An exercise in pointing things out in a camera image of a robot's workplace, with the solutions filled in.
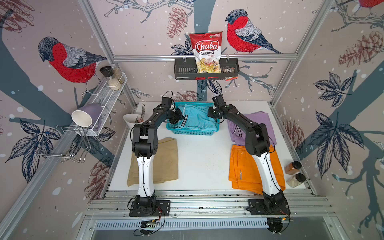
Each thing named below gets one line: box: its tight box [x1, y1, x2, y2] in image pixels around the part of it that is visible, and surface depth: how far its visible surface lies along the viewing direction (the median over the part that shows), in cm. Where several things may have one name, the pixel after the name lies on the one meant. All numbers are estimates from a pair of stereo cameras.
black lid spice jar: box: [99, 66, 114, 78], surface depth 81 cm
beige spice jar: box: [286, 173, 306, 188], surface depth 81 cm
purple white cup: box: [71, 103, 103, 128], surface depth 64 cm
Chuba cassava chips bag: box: [189, 31, 223, 74], surface depth 83 cm
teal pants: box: [174, 104, 218, 131], surface depth 103 cm
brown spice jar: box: [284, 160, 302, 175], surface depth 81 cm
